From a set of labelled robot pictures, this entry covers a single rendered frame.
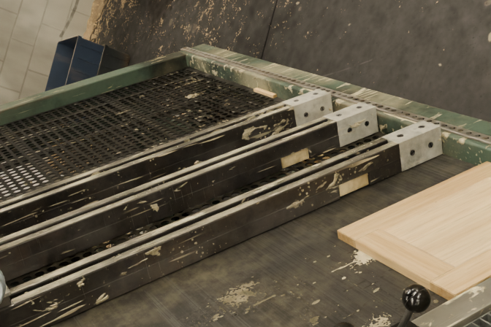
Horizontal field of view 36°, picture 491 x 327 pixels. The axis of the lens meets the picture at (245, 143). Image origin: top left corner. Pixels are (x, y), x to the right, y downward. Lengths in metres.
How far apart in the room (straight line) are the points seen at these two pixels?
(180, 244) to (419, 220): 0.46
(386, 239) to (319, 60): 2.37
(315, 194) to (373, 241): 0.22
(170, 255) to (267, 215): 0.22
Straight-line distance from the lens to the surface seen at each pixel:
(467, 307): 1.20
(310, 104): 2.04
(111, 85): 2.77
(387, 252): 1.38
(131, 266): 1.43
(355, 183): 1.64
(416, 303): 1.02
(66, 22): 6.54
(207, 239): 1.47
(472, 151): 1.73
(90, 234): 1.63
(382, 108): 1.96
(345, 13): 3.70
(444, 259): 1.36
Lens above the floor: 2.21
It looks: 33 degrees down
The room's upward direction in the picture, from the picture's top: 72 degrees counter-clockwise
